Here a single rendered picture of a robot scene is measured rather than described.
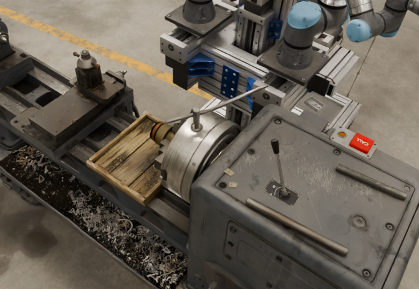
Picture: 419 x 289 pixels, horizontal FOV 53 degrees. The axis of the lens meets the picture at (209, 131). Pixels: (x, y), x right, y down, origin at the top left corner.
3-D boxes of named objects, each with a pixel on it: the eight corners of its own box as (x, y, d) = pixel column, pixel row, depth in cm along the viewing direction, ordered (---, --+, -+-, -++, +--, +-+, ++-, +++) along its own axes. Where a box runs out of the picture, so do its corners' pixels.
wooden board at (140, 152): (201, 149, 178) (201, 142, 175) (144, 207, 157) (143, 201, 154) (147, 117, 189) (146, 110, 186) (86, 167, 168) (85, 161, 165)
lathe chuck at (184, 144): (232, 155, 166) (235, 102, 141) (183, 215, 151) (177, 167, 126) (214, 144, 170) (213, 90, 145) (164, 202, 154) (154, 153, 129)
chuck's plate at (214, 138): (240, 159, 165) (244, 107, 140) (191, 220, 150) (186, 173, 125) (232, 155, 166) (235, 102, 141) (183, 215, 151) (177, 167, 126)
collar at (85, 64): (100, 62, 173) (100, 56, 171) (86, 72, 168) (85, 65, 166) (86, 54, 176) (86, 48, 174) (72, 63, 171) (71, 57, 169)
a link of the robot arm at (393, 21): (362, 32, 147) (373, 4, 139) (384, 24, 152) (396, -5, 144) (379, 44, 143) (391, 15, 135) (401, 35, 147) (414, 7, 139)
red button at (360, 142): (373, 145, 133) (375, 140, 131) (365, 156, 129) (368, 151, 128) (355, 136, 135) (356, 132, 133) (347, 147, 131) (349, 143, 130)
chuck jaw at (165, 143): (190, 151, 145) (168, 170, 137) (189, 162, 148) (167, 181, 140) (165, 137, 149) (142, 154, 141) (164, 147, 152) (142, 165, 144)
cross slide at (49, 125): (131, 88, 192) (130, 80, 189) (57, 143, 168) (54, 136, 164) (104, 73, 198) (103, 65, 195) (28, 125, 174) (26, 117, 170)
